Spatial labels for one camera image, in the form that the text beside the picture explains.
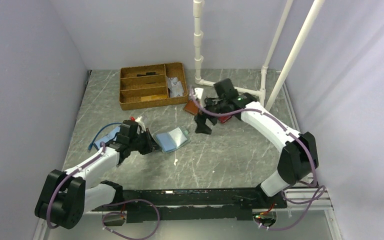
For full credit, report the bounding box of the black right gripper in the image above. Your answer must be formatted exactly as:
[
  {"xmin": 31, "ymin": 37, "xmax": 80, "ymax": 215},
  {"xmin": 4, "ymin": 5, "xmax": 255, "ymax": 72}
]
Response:
[{"xmin": 194, "ymin": 95, "xmax": 227, "ymax": 135}]

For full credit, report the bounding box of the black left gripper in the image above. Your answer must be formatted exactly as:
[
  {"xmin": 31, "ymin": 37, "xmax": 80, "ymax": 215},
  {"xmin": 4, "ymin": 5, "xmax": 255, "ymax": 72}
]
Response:
[{"xmin": 129, "ymin": 128, "xmax": 162, "ymax": 155}]

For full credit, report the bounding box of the green card holder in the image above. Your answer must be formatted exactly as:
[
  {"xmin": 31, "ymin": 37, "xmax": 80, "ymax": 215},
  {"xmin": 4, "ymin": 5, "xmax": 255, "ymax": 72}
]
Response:
[{"xmin": 154, "ymin": 127, "xmax": 191, "ymax": 153}]

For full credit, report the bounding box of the orange credit card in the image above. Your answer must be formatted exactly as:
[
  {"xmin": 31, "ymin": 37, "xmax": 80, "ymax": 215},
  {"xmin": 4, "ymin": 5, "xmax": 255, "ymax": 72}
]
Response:
[{"xmin": 150, "ymin": 94, "xmax": 168, "ymax": 101}]

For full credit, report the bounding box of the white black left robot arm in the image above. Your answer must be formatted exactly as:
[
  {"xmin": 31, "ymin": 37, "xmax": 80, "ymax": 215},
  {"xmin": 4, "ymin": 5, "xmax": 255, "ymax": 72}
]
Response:
[{"xmin": 34, "ymin": 116, "xmax": 159, "ymax": 229}]

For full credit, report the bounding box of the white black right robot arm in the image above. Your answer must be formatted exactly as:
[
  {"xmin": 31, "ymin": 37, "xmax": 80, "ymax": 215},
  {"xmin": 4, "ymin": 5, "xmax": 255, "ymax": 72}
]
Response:
[{"xmin": 190, "ymin": 78, "xmax": 319, "ymax": 208}]

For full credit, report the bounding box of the brown leather card holder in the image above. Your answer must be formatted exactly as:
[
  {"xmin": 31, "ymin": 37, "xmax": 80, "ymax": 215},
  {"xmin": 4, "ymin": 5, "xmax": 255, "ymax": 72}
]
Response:
[{"xmin": 183, "ymin": 100, "xmax": 200, "ymax": 116}]

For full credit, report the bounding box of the red leather card holder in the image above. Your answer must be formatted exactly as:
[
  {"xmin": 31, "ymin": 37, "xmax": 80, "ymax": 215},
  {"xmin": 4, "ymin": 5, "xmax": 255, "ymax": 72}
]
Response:
[{"xmin": 218, "ymin": 115, "xmax": 232, "ymax": 124}]

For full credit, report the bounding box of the light blue card holder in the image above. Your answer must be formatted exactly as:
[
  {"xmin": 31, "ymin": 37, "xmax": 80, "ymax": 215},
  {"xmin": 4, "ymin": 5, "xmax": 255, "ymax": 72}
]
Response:
[{"xmin": 92, "ymin": 126, "xmax": 120, "ymax": 150}]

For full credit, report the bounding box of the woven wicker tray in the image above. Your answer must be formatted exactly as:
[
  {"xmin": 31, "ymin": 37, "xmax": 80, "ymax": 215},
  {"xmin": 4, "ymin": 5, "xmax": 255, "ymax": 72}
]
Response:
[{"xmin": 119, "ymin": 62, "xmax": 189, "ymax": 111}]

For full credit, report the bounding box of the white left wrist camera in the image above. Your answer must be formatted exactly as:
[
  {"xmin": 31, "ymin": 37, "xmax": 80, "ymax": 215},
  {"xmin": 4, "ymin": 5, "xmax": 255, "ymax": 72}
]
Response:
[{"xmin": 130, "ymin": 115, "xmax": 148, "ymax": 132}]

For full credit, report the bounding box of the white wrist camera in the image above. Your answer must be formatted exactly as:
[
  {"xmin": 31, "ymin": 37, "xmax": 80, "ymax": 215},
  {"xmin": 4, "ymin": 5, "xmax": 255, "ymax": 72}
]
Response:
[
  {"xmin": 192, "ymin": 87, "xmax": 204, "ymax": 101},
  {"xmin": 130, "ymin": 115, "xmax": 148, "ymax": 132}
]

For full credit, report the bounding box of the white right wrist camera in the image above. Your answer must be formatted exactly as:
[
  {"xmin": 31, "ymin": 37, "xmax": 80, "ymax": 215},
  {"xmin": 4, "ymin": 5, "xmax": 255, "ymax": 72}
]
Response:
[{"xmin": 192, "ymin": 87, "xmax": 204, "ymax": 101}]

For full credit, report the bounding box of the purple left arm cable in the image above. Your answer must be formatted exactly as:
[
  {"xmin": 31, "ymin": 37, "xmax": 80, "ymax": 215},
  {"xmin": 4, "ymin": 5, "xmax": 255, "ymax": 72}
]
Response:
[{"xmin": 46, "ymin": 142, "xmax": 161, "ymax": 240}]

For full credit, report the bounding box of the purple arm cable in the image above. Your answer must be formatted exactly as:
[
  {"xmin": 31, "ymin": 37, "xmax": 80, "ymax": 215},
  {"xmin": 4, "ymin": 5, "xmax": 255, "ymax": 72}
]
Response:
[
  {"xmin": 46, "ymin": 142, "xmax": 161, "ymax": 240},
  {"xmin": 188, "ymin": 86, "xmax": 327, "ymax": 232}
]

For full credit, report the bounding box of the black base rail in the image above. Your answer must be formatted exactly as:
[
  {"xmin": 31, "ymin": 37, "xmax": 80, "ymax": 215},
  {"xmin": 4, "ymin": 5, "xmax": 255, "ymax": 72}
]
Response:
[{"xmin": 94, "ymin": 187, "xmax": 288, "ymax": 223}]

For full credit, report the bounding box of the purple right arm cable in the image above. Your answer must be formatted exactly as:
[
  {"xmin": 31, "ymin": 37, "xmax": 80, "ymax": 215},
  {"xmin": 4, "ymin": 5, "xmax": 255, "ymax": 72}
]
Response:
[{"xmin": 188, "ymin": 86, "xmax": 327, "ymax": 232}]

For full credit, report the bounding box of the white pvc pipe frame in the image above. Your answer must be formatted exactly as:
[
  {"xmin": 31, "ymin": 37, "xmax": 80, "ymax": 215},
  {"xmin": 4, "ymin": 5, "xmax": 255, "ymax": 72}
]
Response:
[{"xmin": 192, "ymin": 0, "xmax": 326, "ymax": 112}]

